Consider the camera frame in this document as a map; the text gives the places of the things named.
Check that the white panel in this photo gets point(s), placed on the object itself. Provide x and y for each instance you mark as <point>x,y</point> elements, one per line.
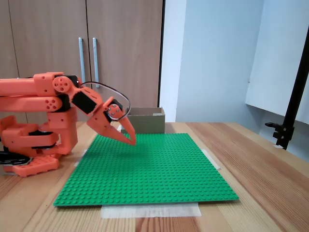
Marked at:
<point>277,72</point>

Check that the cardboard box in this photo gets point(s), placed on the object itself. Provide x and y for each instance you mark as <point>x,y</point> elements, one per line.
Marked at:
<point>149,123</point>

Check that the wooden cabinet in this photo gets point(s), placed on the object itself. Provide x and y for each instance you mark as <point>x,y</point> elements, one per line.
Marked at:
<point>48,36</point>

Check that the black camera stand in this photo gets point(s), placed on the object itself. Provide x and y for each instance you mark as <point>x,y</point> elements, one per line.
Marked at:
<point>293,101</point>

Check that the masking tape strip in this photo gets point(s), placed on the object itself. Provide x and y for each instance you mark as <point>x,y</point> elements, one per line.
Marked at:
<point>80,158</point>
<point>119,128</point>
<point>212,160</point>
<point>149,211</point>

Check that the green lego baseplate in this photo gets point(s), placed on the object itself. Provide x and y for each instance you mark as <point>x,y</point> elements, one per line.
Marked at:
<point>132,174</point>

